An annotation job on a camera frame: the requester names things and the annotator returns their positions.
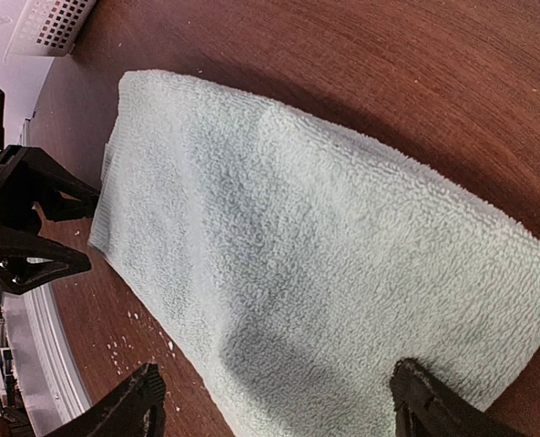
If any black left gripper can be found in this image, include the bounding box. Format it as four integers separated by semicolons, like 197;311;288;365
0;88;99;294

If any mint green towel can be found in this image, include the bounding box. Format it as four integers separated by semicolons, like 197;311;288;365
89;70;540;436

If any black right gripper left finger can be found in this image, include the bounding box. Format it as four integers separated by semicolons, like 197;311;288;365
49;363;166;437

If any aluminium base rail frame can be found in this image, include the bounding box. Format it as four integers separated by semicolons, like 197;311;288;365
2;286;91;436

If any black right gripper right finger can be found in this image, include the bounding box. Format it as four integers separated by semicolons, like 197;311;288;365
390;359;521;437

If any white plastic perforated basket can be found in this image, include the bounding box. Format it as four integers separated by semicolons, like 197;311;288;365
5;0;97;57

